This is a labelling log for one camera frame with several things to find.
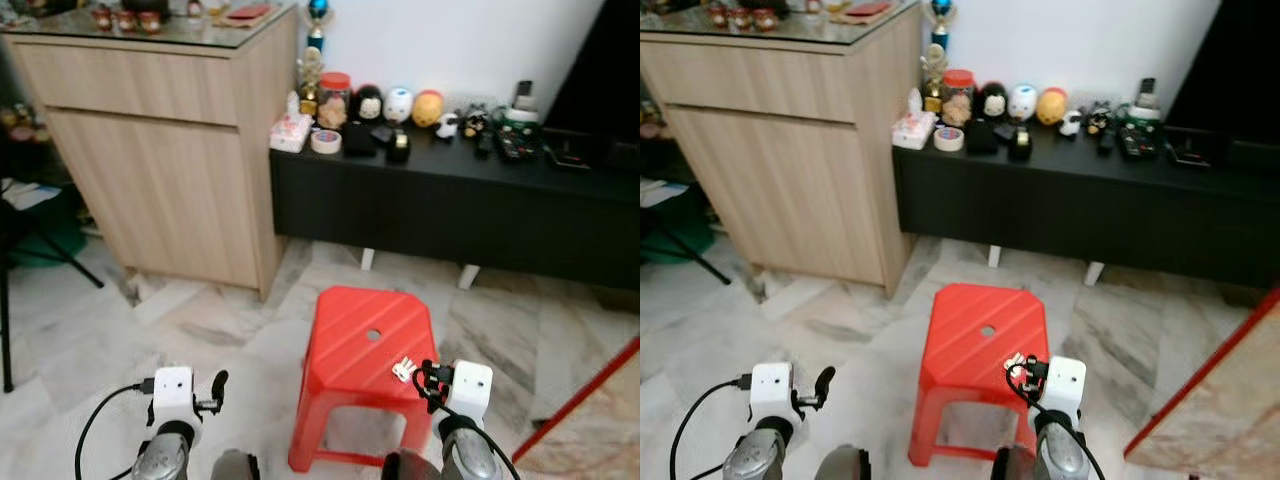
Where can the white tape roll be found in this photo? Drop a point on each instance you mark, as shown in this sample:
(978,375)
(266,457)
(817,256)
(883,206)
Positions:
(948,139)
(325,141)

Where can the black box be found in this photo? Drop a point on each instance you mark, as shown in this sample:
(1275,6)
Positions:
(358,142)
(982,139)

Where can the green mug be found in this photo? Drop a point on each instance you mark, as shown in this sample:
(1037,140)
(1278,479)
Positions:
(1144,113)
(521,118)

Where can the gold figurine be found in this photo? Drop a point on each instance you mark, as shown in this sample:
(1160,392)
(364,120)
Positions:
(310,80)
(934,77)

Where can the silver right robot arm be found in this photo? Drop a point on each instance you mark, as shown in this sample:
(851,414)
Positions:
(1063,448)
(470,450)

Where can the black low console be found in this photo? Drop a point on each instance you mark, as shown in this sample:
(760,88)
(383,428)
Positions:
(1080,210)
(450,210)

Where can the black remote control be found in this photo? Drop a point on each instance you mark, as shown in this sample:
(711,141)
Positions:
(1139,145)
(518,147)

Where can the black-haired doll figure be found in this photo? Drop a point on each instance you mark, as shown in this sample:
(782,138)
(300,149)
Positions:
(992,102)
(367,105)

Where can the light wooden cabinet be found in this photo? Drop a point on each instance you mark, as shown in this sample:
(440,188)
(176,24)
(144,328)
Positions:
(150,170)
(780,170)

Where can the glass jar with red lid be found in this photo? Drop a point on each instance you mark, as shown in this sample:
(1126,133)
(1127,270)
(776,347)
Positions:
(958,97)
(334,100)

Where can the black tripod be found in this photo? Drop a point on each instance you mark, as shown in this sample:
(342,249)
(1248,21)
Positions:
(695,260)
(60,258)

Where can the black television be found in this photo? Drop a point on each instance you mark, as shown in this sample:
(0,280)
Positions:
(1235,70)
(605,70)

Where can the grey left robot leg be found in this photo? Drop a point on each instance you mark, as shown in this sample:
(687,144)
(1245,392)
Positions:
(235,467)
(845,464)

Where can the red flat book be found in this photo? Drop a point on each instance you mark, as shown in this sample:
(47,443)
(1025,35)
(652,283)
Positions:
(247,13)
(868,10)

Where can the red plastic stool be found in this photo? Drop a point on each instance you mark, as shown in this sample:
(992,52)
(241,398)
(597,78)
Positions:
(970,325)
(350,330)

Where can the flat black device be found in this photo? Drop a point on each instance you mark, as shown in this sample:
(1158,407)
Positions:
(567,156)
(1187,154)

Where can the white pink tissue pack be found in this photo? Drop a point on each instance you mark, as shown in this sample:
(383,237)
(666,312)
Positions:
(914,128)
(290,130)

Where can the small panda figure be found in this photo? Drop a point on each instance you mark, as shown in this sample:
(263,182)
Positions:
(448,126)
(1071,124)

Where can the marble table with red edge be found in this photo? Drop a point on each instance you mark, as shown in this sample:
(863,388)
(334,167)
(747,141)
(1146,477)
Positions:
(1220,400)

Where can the yellow egg figure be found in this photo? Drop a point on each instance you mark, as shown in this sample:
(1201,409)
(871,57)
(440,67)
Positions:
(428,108)
(1052,106)

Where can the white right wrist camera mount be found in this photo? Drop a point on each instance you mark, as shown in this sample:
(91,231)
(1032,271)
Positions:
(1064,384)
(470,388)

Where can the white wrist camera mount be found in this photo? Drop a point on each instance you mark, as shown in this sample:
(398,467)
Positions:
(470,388)
(172,395)
(770,390)
(1064,384)

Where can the green basin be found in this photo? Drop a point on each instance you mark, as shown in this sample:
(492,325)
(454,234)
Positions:
(665,250)
(55,250)

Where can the white egg figure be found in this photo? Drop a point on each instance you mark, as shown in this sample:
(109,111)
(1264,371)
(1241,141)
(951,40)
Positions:
(1022,102)
(398,105)

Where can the small black gadget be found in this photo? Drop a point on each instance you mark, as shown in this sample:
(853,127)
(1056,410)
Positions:
(1021,145)
(399,147)

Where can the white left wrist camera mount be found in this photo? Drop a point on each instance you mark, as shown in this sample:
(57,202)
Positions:
(770,390)
(172,395)

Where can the blue trophy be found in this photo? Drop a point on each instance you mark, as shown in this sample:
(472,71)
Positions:
(941,13)
(318,15)

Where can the small black toy figure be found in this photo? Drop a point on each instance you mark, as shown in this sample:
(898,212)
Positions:
(476,121)
(1099,118)

